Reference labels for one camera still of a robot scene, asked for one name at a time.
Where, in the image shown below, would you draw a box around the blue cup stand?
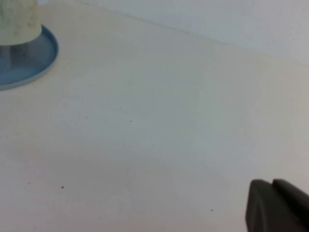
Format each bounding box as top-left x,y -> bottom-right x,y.
0,24 -> 59,92

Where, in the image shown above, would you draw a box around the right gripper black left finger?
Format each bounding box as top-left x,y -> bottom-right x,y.
245,179 -> 308,232

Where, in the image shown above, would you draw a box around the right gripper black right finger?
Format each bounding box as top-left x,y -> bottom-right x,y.
272,178 -> 309,232

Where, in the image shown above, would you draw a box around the pale green cup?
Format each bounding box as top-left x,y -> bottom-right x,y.
0,0 -> 43,46

